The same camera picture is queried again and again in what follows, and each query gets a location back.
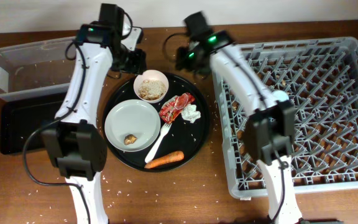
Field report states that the brown food scrap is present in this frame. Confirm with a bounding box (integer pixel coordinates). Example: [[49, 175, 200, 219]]
[[124, 134, 137, 145]]

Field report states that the round black tray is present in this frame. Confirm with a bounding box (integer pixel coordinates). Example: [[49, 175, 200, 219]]
[[103, 73, 211, 172]]

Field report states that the grey plate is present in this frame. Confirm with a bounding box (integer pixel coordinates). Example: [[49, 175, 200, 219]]
[[104, 100, 161, 152]]

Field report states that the orange carrot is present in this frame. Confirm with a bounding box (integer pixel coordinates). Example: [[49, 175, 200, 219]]
[[144, 151, 185, 169]]

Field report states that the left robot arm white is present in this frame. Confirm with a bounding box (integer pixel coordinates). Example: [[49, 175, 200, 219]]
[[41, 3, 146, 223]]

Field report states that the rice and food pile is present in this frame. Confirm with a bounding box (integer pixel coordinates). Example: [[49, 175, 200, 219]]
[[138, 80, 167, 100]]

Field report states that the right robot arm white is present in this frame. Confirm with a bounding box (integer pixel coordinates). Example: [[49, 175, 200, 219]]
[[175, 12, 302, 223]]

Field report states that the grey dishwasher rack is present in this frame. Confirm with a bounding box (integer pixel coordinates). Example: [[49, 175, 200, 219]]
[[211, 36, 358, 200]]

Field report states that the black rectangular tray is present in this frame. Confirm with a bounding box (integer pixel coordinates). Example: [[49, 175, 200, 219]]
[[0, 93, 66, 155]]

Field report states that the red snack wrapper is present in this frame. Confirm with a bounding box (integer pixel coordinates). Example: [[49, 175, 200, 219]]
[[159, 93, 195, 124]]

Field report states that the white plastic fork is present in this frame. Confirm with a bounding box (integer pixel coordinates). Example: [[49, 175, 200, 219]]
[[145, 123, 172, 164]]

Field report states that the pink bowl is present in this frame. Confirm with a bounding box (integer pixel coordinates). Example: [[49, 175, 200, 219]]
[[134, 70, 169, 103]]

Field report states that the crumpled white napkin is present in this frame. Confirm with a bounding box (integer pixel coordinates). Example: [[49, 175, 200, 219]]
[[181, 104, 201, 123]]

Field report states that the clear plastic bin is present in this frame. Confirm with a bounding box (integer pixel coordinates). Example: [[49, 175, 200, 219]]
[[0, 37, 75, 101]]

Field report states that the light blue cup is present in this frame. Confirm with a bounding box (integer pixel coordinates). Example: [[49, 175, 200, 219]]
[[272, 90, 290, 102]]

